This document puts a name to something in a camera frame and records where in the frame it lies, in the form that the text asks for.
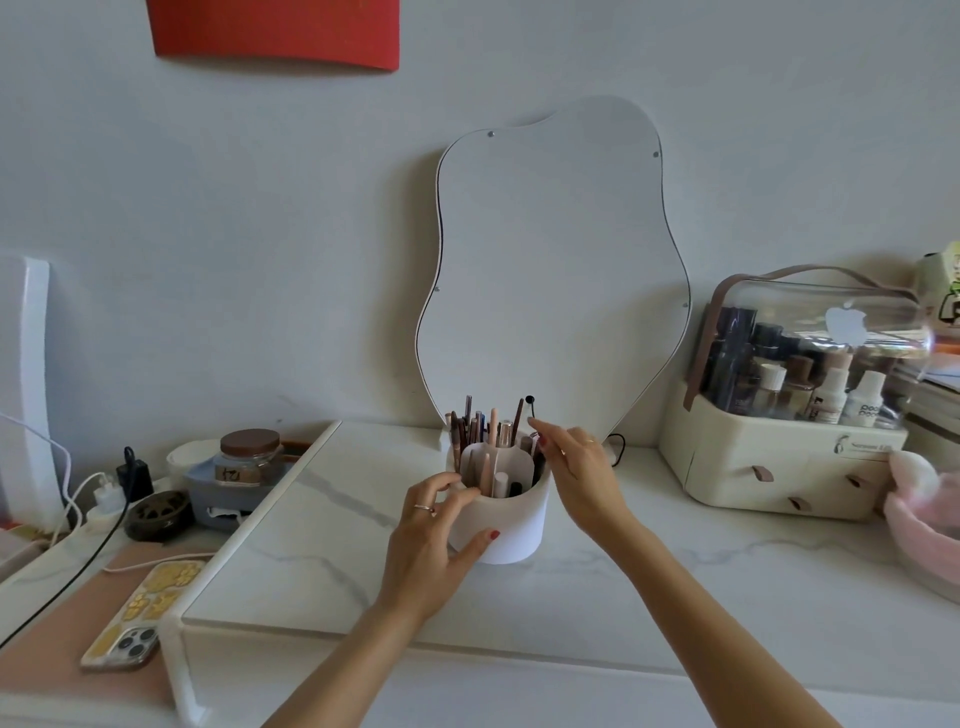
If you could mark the white marble table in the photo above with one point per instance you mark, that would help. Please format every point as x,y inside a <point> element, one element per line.
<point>525,690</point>

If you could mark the white wavy mirror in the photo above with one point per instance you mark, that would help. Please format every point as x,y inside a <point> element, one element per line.
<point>555,277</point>

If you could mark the white charger plug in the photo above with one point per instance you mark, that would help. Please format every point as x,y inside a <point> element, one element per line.
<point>109,496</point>

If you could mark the red paper sheet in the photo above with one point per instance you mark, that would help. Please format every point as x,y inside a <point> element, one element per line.
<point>270,30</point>

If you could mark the row of cosmetic bottles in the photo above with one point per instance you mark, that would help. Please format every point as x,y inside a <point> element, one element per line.
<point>829,397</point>

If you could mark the pink fluffy headband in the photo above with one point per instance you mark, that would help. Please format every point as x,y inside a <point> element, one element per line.
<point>930,532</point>

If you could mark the white marble riser shelf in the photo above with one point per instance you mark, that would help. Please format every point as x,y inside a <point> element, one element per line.
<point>315,547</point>

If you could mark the phone with yellow case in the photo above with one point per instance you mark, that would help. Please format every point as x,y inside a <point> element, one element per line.
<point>135,622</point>

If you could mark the cream cosmetic organizer box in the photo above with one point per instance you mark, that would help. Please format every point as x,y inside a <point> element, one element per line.
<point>742,480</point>

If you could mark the glass jar brown lid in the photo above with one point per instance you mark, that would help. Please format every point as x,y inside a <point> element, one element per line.
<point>251,444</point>

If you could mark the black charger plug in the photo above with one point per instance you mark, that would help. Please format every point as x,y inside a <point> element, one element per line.
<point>135,480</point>

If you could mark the person's left hand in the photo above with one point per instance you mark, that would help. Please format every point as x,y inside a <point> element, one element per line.
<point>420,570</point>

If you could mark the colourful snack bag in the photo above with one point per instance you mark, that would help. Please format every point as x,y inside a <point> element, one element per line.
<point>945,300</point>

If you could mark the grey blue tray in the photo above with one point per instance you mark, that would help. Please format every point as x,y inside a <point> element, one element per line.
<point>210,502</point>

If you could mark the white round dish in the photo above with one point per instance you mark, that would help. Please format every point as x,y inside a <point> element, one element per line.
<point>186,461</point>

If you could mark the dark round small dish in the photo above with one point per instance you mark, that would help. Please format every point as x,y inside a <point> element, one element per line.
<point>141,529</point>

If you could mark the white board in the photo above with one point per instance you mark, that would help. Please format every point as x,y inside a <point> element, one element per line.
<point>30,375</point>

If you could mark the white round organizer cup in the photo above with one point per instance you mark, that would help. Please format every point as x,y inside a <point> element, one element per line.
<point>510,532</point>

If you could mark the person's right hand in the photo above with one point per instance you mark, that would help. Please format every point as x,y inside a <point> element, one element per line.
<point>592,487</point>

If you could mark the pink desk mat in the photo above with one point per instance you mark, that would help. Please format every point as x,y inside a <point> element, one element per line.
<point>45,660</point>

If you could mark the person's left forearm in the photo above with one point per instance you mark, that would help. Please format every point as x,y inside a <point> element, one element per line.
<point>352,675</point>

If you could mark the person's right forearm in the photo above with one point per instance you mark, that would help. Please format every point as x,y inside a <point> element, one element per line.
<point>712,645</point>

